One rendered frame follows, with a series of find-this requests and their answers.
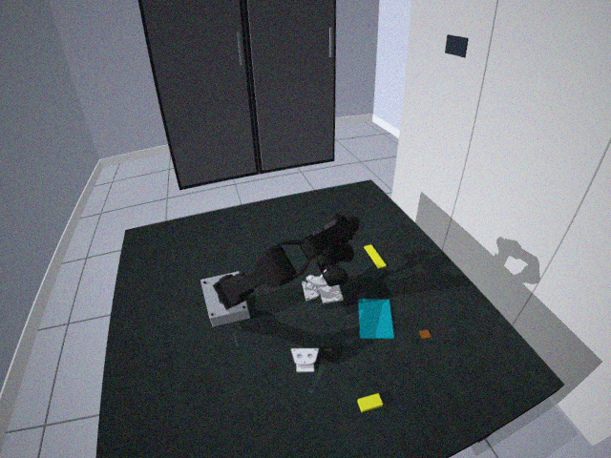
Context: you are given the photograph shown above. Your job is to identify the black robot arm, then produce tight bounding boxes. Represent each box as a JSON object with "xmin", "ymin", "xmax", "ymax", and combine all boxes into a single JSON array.
[{"xmin": 212, "ymin": 214, "xmax": 360, "ymax": 310}]

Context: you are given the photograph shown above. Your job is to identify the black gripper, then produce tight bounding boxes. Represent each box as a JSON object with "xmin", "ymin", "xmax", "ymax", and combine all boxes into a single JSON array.
[{"xmin": 315, "ymin": 246, "xmax": 348, "ymax": 286}]

